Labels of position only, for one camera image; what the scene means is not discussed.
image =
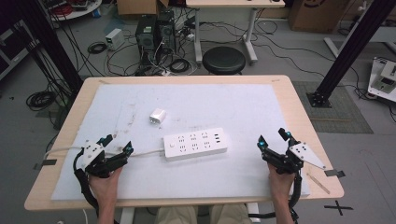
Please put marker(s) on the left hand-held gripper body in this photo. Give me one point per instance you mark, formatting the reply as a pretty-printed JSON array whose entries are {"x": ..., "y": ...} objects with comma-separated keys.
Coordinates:
[{"x": 95, "y": 163}]

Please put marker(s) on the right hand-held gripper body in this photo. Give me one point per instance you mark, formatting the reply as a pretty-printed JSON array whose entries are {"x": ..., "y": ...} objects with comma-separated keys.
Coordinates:
[{"x": 291, "y": 160}]

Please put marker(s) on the white charger plug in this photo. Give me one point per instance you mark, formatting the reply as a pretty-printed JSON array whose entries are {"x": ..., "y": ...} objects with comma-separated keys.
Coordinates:
[{"x": 157, "y": 116}]

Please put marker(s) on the white power strip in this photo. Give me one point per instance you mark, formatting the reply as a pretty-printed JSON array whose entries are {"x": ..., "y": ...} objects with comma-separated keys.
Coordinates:
[{"x": 195, "y": 144}]

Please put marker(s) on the person's left hand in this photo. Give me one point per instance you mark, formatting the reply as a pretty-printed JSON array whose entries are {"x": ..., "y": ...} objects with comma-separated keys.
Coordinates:
[{"x": 105, "y": 185}]

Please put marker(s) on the person's right hand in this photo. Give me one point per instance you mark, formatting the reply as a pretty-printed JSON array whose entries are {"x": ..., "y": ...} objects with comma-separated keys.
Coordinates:
[{"x": 281, "y": 183}]

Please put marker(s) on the thin wooden stick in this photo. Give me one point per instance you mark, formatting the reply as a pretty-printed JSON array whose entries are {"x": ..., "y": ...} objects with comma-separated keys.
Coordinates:
[{"x": 318, "y": 184}]

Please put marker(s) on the black tape strip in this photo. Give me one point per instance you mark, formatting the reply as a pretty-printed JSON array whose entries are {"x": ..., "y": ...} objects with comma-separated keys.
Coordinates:
[
  {"x": 46, "y": 162},
  {"x": 334, "y": 173}
]

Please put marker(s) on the grey floor mat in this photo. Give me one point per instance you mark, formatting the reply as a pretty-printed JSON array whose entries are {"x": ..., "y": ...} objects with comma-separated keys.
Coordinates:
[{"x": 339, "y": 115}]

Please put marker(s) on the white foam mat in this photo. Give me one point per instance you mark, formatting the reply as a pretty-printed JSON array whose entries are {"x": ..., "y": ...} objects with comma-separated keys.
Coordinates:
[{"x": 218, "y": 105}]

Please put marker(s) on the white table leg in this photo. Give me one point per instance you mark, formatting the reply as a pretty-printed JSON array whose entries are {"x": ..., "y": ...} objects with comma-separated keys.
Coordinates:
[
  {"x": 127, "y": 216},
  {"x": 253, "y": 213}
]

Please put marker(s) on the black tape cross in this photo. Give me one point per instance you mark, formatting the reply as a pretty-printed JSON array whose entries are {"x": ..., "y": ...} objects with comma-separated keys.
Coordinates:
[{"x": 338, "y": 207}]

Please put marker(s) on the person's leg beige trousers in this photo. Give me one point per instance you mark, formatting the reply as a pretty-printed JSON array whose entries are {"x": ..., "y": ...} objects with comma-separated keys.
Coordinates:
[
  {"x": 177, "y": 215},
  {"x": 229, "y": 214}
]

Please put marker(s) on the black round stool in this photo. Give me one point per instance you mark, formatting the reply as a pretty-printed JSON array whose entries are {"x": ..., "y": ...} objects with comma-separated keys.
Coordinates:
[{"x": 223, "y": 60}]

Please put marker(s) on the white power supply box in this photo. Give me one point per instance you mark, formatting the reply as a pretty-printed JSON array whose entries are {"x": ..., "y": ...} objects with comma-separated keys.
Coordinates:
[{"x": 114, "y": 39}]

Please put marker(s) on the black computer tower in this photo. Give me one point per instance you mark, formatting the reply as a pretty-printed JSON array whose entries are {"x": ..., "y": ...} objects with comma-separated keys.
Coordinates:
[
  {"x": 146, "y": 39},
  {"x": 166, "y": 31}
]

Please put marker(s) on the white device on floor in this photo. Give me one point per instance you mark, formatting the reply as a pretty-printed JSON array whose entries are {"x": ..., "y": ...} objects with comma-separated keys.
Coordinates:
[{"x": 384, "y": 81}]

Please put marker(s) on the large cardboard box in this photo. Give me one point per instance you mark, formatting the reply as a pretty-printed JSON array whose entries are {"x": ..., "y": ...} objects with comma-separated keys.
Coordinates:
[{"x": 317, "y": 14}]

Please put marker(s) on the round white table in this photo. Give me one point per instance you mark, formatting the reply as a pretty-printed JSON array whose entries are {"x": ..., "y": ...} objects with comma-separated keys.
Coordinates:
[{"x": 77, "y": 11}]

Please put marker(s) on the white desk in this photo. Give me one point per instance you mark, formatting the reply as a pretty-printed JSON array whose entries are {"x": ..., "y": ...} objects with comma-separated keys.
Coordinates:
[{"x": 233, "y": 3}]

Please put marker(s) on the black aluminium post with base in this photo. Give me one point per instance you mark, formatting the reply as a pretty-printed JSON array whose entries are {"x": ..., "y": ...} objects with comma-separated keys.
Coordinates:
[{"x": 353, "y": 53}]

